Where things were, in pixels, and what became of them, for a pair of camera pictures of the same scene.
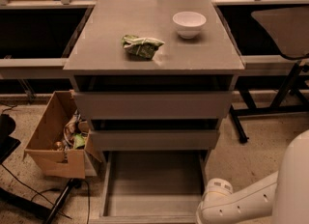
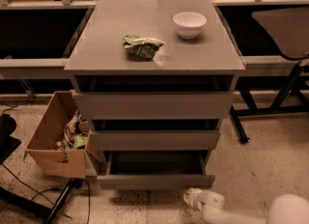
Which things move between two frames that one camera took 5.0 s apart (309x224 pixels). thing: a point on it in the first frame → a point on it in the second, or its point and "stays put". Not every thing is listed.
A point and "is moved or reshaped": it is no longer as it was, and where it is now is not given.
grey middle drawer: x=157 y=139 stays put
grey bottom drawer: x=153 y=186 is moved or reshaped
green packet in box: x=79 y=140 stays put
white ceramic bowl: x=188 y=23 stays put
